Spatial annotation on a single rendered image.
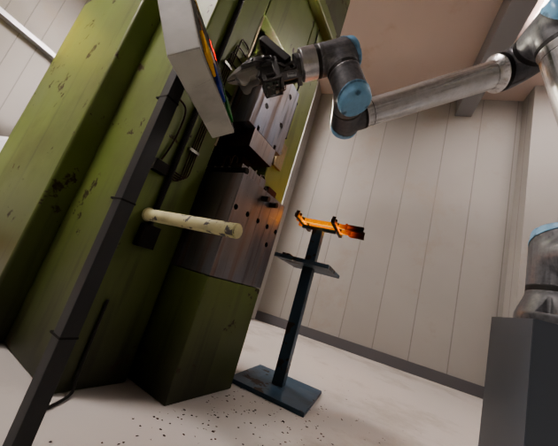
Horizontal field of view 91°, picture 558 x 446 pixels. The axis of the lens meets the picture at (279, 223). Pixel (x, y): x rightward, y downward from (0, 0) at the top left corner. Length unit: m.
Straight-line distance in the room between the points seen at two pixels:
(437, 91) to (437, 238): 3.08
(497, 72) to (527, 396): 0.88
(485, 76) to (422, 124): 3.58
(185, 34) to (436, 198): 3.74
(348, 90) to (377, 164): 3.51
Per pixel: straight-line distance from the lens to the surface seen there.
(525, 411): 0.90
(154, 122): 0.87
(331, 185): 4.16
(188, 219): 0.91
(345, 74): 0.84
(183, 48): 0.76
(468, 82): 1.10
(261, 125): 1.39
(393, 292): 3.78
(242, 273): 1.26
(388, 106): 0.97
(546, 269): 1.00
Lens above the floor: 0.50
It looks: 13 degrees up
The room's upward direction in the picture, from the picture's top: 17 degrees clockwise
